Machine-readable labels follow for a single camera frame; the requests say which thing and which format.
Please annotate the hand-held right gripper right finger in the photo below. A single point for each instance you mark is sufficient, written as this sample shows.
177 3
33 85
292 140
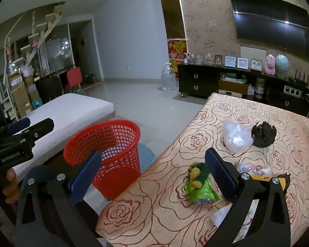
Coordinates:
220 175

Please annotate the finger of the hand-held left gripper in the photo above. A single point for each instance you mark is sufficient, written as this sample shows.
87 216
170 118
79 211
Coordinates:
40 130
18 125

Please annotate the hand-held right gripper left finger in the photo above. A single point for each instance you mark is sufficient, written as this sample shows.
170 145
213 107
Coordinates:
85 177

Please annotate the green snack wrapper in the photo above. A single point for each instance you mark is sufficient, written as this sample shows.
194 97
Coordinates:
200 193

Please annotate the clear wrapper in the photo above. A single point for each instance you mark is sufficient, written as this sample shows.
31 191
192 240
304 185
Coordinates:
252 170

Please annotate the red plastic mesh basket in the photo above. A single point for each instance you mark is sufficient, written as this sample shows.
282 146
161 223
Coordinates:
118 159

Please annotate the clear plastic bag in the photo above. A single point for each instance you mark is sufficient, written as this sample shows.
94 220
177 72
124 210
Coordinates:
237 136

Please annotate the black plastic bag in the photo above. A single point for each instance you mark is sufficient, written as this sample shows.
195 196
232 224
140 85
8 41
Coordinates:
264 135

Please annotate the brown orange wrapper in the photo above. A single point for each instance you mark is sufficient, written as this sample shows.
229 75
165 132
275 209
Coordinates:
285 180

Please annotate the person's left hand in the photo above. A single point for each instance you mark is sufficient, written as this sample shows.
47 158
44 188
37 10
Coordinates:
10 190

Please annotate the stack of cardboard boxes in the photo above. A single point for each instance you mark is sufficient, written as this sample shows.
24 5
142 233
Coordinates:
22 95

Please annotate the white mattress bed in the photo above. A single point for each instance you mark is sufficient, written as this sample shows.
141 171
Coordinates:
74 113

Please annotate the black chair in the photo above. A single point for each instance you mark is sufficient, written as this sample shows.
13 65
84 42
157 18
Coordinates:
50 88

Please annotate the white plastic bag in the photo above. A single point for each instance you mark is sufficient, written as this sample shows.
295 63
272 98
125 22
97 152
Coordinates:
27 71

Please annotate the rose patterned tablecloth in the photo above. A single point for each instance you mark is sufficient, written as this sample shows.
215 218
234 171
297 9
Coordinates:
170 211

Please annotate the red chair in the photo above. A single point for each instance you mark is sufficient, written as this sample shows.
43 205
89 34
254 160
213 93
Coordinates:
74 78

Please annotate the blue plastic stool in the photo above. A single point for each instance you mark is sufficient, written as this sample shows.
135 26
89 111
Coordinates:
147 157

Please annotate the white staircase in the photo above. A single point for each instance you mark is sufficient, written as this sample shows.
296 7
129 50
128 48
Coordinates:
32 52

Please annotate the glass sliding door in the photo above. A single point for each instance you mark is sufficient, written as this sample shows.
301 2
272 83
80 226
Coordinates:
58 49

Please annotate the brown wooden box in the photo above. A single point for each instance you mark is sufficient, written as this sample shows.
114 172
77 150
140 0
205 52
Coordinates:
233 87

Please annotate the black television cabinet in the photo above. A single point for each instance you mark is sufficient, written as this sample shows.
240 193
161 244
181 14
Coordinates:
193 82

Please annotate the beige tin can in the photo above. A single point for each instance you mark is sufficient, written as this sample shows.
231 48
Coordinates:
260 86

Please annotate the green flat box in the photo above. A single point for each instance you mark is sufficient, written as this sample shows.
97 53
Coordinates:
234 78

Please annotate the clear water jug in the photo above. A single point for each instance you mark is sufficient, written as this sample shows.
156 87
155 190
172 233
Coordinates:
168 78

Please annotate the white socket panel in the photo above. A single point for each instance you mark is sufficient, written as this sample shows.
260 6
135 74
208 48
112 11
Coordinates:
293 89

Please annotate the glass dome ornament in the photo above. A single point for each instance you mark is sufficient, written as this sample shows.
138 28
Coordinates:
209 58

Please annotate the pink plush toy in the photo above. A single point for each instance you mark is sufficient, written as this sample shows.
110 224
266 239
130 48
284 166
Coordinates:
269 64

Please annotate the white robot toy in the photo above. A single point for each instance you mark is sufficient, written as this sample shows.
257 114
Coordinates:
187 58

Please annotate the black router with antennas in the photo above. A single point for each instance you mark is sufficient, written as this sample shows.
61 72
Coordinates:
298 81

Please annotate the pale blue globe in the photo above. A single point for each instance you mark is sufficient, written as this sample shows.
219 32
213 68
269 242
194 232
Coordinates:
282 63

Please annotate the red floral poster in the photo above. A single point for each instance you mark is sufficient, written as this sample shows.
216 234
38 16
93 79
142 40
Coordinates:
177 49

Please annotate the small brown photo frame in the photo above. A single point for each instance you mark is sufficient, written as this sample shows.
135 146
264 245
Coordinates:
218 59

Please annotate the white rectangular wall panel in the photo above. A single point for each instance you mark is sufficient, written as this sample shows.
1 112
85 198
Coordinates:
252 52

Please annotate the wall television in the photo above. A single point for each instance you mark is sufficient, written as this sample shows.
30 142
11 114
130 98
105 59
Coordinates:
270 23

